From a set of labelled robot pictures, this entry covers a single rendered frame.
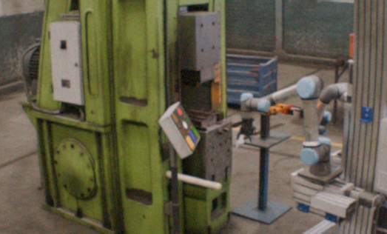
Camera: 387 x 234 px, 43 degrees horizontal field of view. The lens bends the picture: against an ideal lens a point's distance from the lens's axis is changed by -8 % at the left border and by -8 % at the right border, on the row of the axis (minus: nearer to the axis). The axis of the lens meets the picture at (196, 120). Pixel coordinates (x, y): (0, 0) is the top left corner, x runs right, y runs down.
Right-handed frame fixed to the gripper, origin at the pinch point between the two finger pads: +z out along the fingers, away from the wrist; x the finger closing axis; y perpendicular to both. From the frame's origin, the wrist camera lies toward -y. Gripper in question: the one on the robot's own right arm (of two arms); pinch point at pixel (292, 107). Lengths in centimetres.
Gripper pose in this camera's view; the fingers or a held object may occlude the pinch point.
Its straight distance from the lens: 441.5
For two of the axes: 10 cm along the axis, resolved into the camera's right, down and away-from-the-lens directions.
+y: 0.2, 9.6, 2.8
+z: -7.7, -1.7, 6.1
